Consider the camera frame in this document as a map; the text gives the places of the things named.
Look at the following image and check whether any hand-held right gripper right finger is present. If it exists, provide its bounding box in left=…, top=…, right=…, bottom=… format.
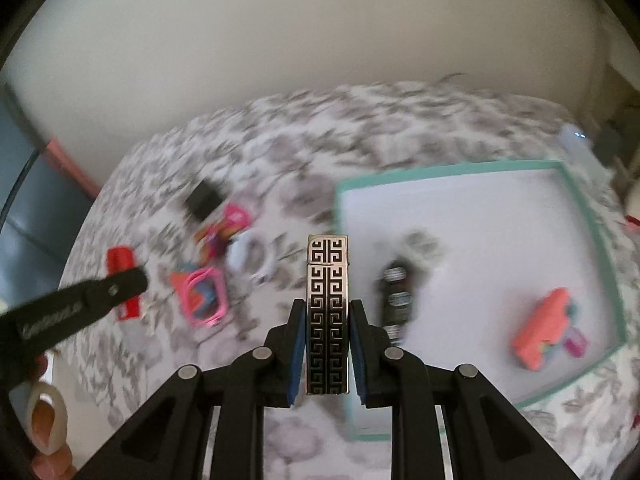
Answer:
left=348, top=299, right=581, bottom=480

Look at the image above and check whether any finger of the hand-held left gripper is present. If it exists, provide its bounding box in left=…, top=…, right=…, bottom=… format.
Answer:
left=82, top=266, right=149, bottom=318

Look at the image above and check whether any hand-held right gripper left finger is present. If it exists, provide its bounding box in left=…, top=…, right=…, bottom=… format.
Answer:
left=75, top=299, right=307, bottom=480

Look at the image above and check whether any small red box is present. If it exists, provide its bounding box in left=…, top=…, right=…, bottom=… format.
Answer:
left=106, top=246, right=141, bottom=321

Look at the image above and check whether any gold black patterned lighter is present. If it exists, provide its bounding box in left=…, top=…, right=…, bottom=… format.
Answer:
left=305, top=234, right=352, bottom=396

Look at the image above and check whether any coral and blue foam piece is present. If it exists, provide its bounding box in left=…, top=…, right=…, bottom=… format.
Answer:
left=511, top=287, right=581, bottom=372
left=169, top=260, right=226, bottom=321

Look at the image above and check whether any black toy car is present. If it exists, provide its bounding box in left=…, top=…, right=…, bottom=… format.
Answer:
left=375, top=259, right=418, bottom=346

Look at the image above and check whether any pink smartwatch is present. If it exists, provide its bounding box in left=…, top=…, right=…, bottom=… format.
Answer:
left=181, top=266, right=230, bottom=328

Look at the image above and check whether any white smartwatch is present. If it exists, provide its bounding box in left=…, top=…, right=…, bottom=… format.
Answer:
left=227, top=230, right=276, bottom=286

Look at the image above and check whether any black wall charger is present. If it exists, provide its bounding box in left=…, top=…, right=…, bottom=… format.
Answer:
left=182, top=182, right=223, bottom=223

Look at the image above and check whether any pink toy dog figure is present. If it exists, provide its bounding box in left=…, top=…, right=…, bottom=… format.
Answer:
left=197, top=203, right=251, bottom=261

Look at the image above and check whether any teal rimmed white tray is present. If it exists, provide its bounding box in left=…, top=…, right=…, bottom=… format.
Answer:
left=332, top=160, right=628, bottom=443

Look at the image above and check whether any person's left hand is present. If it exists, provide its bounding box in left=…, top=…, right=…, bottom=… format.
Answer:
left=27, top=350, right=76, bottom=480

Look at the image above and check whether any dark wardrobe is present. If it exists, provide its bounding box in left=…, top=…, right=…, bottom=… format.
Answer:
left=0, top=85, right=91, bottom=311

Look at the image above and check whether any grey floral blanket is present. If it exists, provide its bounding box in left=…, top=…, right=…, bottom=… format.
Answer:
left=60, top=80, right=640, bottom=480

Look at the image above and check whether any white device with light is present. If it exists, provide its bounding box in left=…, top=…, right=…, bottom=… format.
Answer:
left=560, top=122, right=608, bottom=181

